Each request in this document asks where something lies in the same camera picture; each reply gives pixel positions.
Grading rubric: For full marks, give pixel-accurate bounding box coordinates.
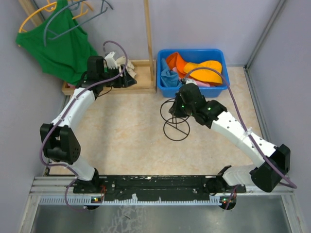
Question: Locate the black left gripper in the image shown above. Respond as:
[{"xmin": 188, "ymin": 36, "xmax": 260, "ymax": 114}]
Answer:
[{"xmin": 99, "ymin": 64, "xmax": 137, "ymax": 88}]

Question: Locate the black wire hat stand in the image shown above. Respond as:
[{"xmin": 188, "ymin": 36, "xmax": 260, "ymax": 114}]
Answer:
[{"xmin": 159, "ymin": 98, "xmax": 190, "ymax": 142}]

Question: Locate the wooden clothes rack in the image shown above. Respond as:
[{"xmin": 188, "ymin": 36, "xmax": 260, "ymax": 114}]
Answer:
[{"xmin": 19, "ymin": 0, "xmax": 156, "ymax": 94}]

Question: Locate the yellow bucket hat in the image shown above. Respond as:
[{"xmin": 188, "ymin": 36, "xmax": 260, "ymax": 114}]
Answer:
[{"xmin": 184, "ymin": 60, "xmax": 223, "ymax": 86}]

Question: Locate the blue plastic bin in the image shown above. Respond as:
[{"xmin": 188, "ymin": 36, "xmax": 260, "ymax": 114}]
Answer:
[{"xmin": 157, "ymin": 49, "xmax": 229, "ymax": 98}]

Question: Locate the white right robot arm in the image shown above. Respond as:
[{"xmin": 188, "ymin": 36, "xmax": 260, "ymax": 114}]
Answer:
[{"xmin": 169, "ymin": 83, "xmax": 291, "ymax": 192}]

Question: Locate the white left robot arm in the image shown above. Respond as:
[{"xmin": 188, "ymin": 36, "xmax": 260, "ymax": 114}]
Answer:
[{"xmin": 39, "ymin": 53, "xmax": 137, "ymax": 193}]

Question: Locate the beige folded cloth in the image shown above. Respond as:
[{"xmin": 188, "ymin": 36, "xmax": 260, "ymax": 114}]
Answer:
[{"xmin": 116, "ymin": 56, "xmax": 137, "ymax": 78}]

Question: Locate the light blue bucket hat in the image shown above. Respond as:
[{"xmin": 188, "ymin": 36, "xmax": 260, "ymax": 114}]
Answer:
[{"xmin": 160, "ymin": 58, "xmax": 181, "ymax": 87}]

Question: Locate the pink bucket hat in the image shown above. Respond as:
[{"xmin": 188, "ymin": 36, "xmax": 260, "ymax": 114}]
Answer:
[{"xmin": 172, "ymin": 67, "xmax": 213, "ymax": 87}]

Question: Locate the orange bucket hat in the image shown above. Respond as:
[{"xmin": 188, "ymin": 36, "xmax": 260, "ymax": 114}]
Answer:
[{"xmin": 166, "ymin": 52, "xmax": 188, "ymax": 78}]

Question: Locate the green tank top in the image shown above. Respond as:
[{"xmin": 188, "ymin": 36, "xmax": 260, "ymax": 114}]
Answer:
[{"xmin": 16, "ymin": 0, "xmax": 98, "ymax": 85}]

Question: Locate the grey-blue clothes hanger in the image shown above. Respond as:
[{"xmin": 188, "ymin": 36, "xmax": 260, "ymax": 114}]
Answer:
[{"xmin": 43, "ymin": 0, "xmax": 114, "ymax": 47}]

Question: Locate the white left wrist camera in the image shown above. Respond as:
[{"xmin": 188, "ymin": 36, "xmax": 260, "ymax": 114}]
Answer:
[{"xmin": 104, "ymin": 51, "xmax": 118, "ymax": 69}]

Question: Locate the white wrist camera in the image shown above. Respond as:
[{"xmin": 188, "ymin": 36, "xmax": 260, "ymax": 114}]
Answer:
[
  {"xmin": 104, "ymin": 51, "xmax": 118, "ymax": 69},
  {"xmin": 185, "ymin": 78, "xmax": 197, "ymax": 85}
]

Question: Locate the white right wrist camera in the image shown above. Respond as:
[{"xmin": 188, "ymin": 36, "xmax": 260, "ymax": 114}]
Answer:
[{"xmin": 185, "ymin": 78, "xmax": 197, "ymax": 85}]

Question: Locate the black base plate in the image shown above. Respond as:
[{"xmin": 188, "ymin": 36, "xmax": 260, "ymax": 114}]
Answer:
[{"xmin": 73, "ymin": 175, "xmax": 246, "ymax": 201}]

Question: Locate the aluminium frame rail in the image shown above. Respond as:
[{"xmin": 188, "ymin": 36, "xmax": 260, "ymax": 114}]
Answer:
[{"xmin": 19, "ymin": 173, "xmax": 306, "ymax": 233}]

